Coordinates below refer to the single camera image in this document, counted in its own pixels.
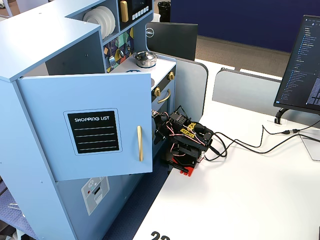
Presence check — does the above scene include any gold microwave handle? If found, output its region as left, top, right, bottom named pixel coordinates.
left=119, top=0, right=130, bottom=24

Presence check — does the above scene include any blue shopping list cabinet door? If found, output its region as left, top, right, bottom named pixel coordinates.
left=15, top=72, right=154, bottom=182

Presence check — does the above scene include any silver flat stand plate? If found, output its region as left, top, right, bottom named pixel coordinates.
left=299, top=134, right=320, bottom=162

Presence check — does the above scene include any black cable with connector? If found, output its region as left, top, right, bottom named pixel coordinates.
left=213, top=124, right=320, bottom=151

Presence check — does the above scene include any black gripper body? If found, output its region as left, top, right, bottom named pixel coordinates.
left=154, top=115, right=176, bottom=138

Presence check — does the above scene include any white toy plate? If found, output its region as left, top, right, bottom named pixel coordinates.
left=92, top=7, right=113, bottom=38
left=100, top=5, right=117, bottom=35
left=82, top=9, right=107, bottom=40

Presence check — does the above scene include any gold oven handle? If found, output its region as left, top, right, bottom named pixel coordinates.
left=157, top=88, right=172, bottom=104

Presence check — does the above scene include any dark blue partition panel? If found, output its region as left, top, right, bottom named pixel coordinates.
left=169, top=0, right=320, bottom=54

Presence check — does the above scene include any black Dell monitor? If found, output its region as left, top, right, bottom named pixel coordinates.
left=145, top=21, right=199, bottom=62

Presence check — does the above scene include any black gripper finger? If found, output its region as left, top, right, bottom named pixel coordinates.
left=153, top=130, right=165, bottom=147

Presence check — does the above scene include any blue toy kitchen unit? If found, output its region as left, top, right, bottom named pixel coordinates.
left=0, top=0, right=177, bottom=240

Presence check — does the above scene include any black trash bin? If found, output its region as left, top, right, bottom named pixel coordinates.
left=157, top=1, right=172, bottom=23

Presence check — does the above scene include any steel toy pot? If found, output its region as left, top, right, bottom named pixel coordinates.
left=132, top=50, right=158, bottom=69

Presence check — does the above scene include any blue oven door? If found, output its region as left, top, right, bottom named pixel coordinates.
left=150, top=81, right=176, bottom=161

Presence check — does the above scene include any black toy microwave door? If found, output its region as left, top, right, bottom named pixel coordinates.
left=117, top=0, right=154, bottom=31

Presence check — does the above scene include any robot arm base mount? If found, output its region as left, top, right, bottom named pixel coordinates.
left=160, top=146, right=204, bottom=178

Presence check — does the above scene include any lit computer monitor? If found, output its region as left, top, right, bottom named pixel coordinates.
left=273, top=14, right=320, bottom=112

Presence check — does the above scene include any gray desk divider panel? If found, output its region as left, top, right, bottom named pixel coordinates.
left=156, top=53, right=210, bottom=121
left=211, top=67, right=284, bottom=117

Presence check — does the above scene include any blue ice dispenser door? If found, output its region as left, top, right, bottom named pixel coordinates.
left=55, top=171, right=154, bottom=240

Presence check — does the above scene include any gold cabinet door handle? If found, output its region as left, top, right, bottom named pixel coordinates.
left=136, top=125, right=145, bottom=163

